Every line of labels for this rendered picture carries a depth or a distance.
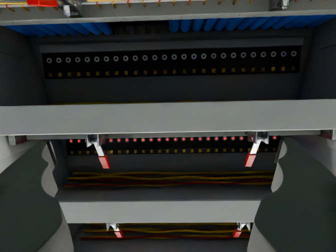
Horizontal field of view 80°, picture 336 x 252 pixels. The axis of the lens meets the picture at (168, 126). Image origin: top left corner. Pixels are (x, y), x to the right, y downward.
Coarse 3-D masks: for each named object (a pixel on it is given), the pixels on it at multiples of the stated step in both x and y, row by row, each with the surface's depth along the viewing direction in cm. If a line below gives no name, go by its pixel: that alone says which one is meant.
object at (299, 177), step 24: (288, 144) 10; (288, 168) 8; (312, 168) 8; (288, 192) 7; (312, 192) 7; (264, 216) 6; (288, 216) 6; (312, 216) 6; (264, 240) 6; (288, 240) 6; (312, 240) 6
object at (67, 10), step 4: (28, 0) 19; (32, 0) 19; (36, 0) 19; (40, 0) 19; (44, 0) 20; (48, 0) 20; (52, 0) 21; (56, 0) 22; (60, 0) 23; (28, 4) 19; (32, 4) 19; (36, 4) 19; (40, 4) 19; (44, 4) 20; (48, 4) 20; (52, 4) 21; (56, 4) 22; (60, 4) 23; (64, 4) 24; (68, 4) 24; (64, 8) 25; (68, 8) 25; (64, 12) 25; (68, 12) 25
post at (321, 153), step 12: (312, 36) 43; (312, 48) 43; (324, 48) 39; (312, 60) 43; (324, 60) 39; (312, 72) 43; (324, 72) 39; (300, 84) 47; (312, 84) 43; (324, 84) 40; (300, 96) 47; (312, 96) 43; (324, 96) 40; (300, 144) 47; (312, 144) 43; (324, 156) 40
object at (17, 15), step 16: (96, 0) 26; (112, 0) 26; (128, 0) 26; (208, 0) 28; (224, 0) 28; (240, 0) 28; (256, 0) 27; (304, 0) 27; (320, 0) 27; (0, 16) 29; (16, 16) 29; (32, 16) 29; (48, 16) 28; (64, 16) 28; (96, 16) 28; (112, 16) 28; (128, 16) 28; (144, 16) 28; (160, 16) 28; (176, 16) 29; (192, 16) 29; (208, 16) 29; (224, 16) 29; (240, 16) 29; (256, 16) 29
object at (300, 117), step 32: (0, 128) 31; (32, 128) 31; (64, 128) 31; (96, 128) 31; (128, 128) 31; (160, 128) 31; (192, 128) 30; (224, 128) 30; (256, 128) 30; (288, 128) 30; (320, 128) 30
